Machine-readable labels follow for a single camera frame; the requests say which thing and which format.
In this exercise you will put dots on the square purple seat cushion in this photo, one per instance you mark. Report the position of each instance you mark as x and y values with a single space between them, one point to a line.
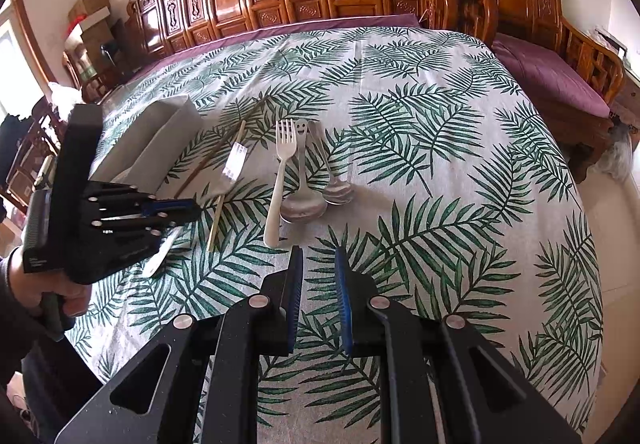
545 74

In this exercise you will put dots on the white plastic fork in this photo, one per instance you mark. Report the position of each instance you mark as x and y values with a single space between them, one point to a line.
280 184

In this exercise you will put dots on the stacked cardboard boxes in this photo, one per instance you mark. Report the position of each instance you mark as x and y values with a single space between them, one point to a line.
100 59

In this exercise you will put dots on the white plastic bag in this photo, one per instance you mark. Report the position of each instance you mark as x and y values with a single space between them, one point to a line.
65 95

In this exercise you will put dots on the clear plastic bag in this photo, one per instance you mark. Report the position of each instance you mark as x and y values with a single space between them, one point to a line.
620 154

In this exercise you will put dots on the brown cardboard box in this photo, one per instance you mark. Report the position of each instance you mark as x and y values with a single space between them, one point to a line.
90 2

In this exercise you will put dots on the large metal spoon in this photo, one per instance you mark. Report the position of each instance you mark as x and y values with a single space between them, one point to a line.
302 209

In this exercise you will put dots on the long purple seat cushion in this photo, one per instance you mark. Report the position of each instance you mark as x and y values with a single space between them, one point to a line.
300 27

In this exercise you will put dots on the dark wooden chopstick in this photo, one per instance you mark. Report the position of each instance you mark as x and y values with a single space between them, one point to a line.
225 144

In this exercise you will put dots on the grey rectangular metal container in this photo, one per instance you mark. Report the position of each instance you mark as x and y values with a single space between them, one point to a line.
150 144

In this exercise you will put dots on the white cardboard box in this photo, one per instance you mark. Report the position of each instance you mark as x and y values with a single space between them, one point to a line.
82 27

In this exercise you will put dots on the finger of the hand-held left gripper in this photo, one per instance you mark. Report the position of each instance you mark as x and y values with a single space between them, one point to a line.
167 226
165 208

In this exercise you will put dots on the wooden door frame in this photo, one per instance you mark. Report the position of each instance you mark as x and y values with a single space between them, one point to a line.
30 39

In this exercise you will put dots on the person's left hand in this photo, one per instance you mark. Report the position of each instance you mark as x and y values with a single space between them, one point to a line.
50 291

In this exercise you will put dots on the wooden dining chair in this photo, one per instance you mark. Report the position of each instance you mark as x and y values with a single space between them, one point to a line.
30 149

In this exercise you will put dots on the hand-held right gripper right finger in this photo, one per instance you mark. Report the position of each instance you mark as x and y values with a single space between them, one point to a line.
342 294

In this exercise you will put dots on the metal fork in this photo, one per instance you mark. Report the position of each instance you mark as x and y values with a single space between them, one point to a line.
236 164

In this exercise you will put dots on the leaf print tablecloth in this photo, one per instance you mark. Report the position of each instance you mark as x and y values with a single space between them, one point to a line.
425 174

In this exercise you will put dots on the small metal spoon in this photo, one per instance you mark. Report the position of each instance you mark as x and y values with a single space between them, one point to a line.
339 191

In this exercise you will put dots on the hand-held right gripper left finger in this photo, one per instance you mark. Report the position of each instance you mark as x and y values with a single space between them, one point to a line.
296 284

